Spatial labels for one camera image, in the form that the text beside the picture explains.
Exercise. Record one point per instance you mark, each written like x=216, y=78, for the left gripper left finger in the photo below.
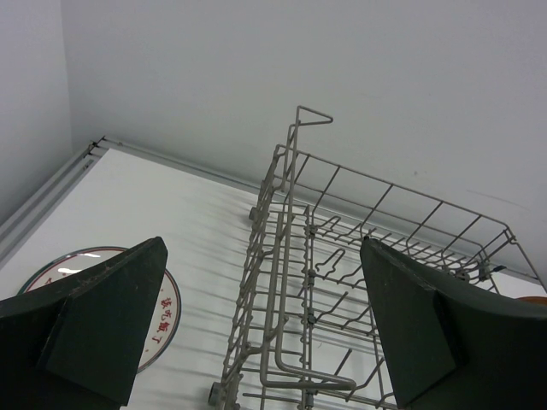
x=76, y=343

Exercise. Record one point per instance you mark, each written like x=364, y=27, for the white plate red characters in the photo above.
x=168, y=309

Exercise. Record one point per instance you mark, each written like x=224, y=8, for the floral plate brown rim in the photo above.
x=540, y=300

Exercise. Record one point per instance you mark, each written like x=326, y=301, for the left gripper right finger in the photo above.
x=449, y=344

